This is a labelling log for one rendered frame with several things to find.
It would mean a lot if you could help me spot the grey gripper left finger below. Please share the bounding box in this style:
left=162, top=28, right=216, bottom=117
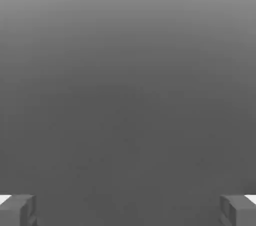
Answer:
left=0, top=194, right=38, bottom=226

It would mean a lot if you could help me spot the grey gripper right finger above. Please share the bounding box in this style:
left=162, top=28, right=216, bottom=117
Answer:
left=219, top=194, right=256, bottom=226

